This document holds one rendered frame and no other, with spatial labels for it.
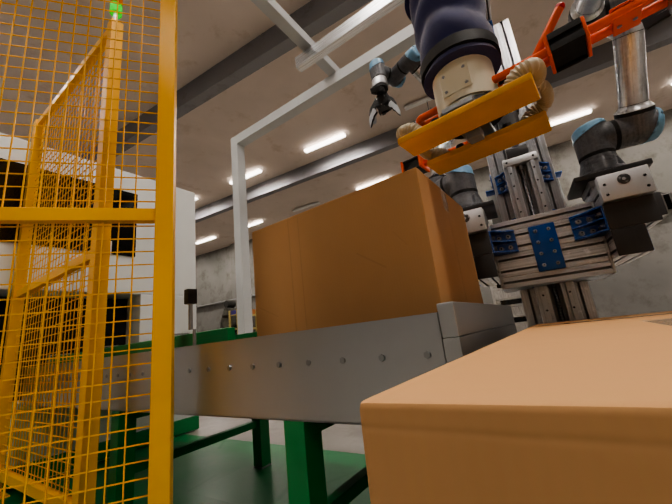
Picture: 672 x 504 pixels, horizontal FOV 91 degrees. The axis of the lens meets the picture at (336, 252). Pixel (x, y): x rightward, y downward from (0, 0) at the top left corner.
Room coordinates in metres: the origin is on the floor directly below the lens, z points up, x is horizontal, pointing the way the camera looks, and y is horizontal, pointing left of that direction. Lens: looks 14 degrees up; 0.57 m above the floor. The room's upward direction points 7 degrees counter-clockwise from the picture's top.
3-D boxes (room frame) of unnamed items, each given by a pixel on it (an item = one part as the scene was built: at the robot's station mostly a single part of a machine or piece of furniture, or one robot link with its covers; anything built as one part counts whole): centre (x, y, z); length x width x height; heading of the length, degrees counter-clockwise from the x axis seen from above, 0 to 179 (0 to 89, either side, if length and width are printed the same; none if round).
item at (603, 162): (1.18, -1.05, 1.09); 0.15 x 0.15 x 0.10
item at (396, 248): (1.07, -0.08, 0.75); 0.60 x 0.40 x 0.40; 55
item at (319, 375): (1.25, 0.79, 0.50); 2.31 x 0.05 x 0.19; 57
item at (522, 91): (0.77, -0.37, 1.10); 0.34 x 0.10 x 0.05; 51
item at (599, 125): (1.18, -1.05, 1.20); 0.13 x 0.12 x 0.14; 67
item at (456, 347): (0.88, -0.37, 0.47); 0.70 x 0.03 x 0.15; 147
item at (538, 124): (0.92, -0.49, 1.10); 0.34 x 0.10 x 0.05; 51
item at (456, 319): (0.88, -0.37, 0.58); 0.70 x 0.03 x 0.06; 147
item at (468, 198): (1.42, -0.61, 1.09); 0.15 x 0.15 x 0.10
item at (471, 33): (0.84, -0.43, 1.32); 0.23 x 0.23 x 0.04
